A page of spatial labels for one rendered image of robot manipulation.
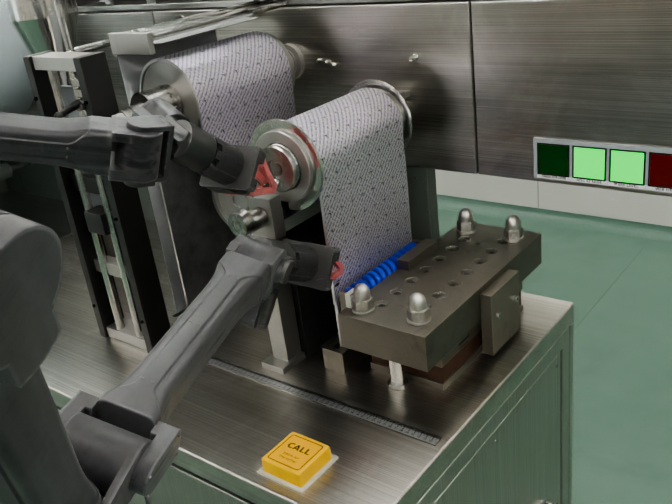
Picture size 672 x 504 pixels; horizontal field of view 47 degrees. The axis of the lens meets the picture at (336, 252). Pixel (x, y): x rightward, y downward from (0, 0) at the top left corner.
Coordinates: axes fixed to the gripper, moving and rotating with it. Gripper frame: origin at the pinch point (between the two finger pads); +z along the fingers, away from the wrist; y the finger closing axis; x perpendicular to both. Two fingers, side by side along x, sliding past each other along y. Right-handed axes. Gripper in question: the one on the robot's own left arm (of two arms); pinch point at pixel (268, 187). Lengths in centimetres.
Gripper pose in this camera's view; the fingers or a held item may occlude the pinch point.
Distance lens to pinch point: 118.7
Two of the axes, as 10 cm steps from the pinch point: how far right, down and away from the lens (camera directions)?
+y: 7.9, 1.1, -6.0
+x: 2.4, -9.6, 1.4
